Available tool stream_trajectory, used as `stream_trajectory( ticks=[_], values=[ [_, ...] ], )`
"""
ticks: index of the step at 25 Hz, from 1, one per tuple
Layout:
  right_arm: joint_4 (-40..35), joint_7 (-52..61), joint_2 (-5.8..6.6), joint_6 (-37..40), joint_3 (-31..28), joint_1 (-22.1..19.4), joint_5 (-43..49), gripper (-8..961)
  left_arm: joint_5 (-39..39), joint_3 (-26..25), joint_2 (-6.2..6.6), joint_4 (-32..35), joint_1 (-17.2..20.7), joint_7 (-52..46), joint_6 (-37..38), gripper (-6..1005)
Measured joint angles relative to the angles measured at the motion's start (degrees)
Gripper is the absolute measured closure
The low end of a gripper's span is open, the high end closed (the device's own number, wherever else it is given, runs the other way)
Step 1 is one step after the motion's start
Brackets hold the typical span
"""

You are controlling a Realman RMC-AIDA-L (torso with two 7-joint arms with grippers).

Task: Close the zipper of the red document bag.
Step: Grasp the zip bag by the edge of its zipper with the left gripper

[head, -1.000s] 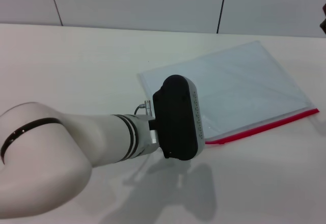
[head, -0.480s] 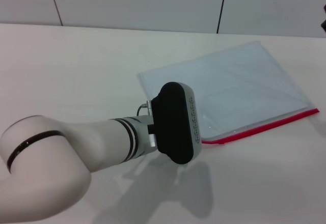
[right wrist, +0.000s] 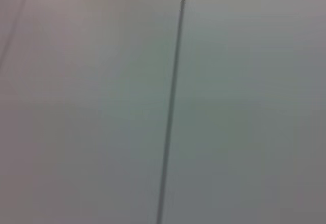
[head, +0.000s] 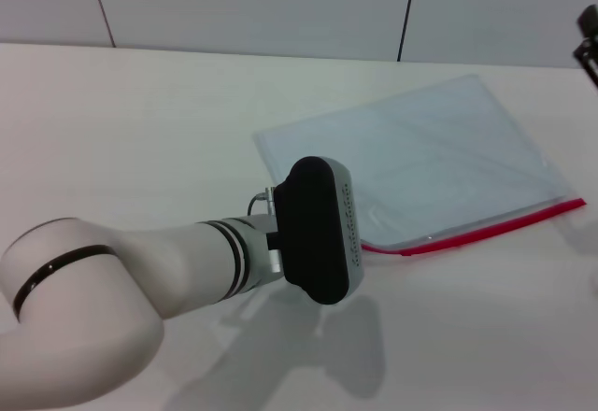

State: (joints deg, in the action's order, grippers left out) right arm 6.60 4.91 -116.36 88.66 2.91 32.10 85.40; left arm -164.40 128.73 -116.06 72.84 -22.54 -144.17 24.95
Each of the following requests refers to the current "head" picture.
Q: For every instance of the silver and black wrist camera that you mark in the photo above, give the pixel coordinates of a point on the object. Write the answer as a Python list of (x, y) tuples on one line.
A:
[(313, 233)]

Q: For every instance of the clear document bag red zipper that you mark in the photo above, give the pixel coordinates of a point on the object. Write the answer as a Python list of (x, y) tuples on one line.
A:
[(420, 149)]

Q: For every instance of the thin black vertical rod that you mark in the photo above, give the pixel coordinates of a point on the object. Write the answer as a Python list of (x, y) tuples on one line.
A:
[(407, 14)]

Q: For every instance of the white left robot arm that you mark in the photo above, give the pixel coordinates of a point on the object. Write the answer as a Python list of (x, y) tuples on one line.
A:
[(117, 275)]

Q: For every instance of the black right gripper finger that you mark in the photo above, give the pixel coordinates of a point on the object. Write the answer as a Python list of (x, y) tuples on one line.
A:
[(589, 51)]

